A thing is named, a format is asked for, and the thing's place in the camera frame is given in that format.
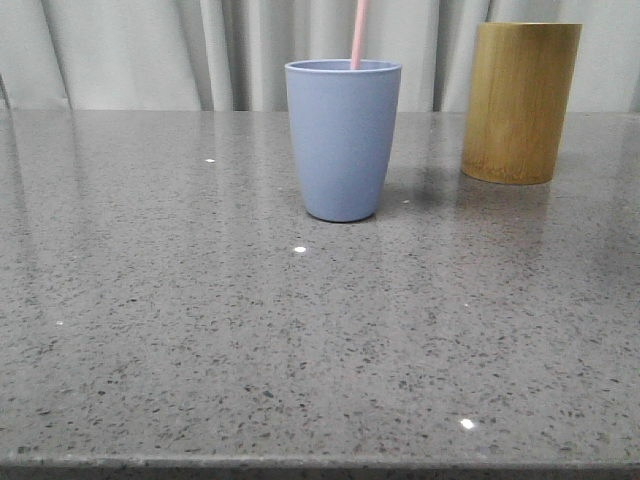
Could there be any blue plastic cup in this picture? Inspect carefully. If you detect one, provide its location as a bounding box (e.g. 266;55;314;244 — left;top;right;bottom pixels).
285;59;402;222

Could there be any pink chopstick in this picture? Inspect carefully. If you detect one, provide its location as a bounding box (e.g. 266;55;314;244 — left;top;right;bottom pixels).
350;0;369;70

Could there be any grey pleated curtain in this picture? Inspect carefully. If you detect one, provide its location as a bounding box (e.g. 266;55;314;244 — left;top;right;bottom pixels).
1;1;639;112

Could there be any bamboo wooden cup holder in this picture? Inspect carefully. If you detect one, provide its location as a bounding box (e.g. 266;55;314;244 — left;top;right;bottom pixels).
461;22;582;185

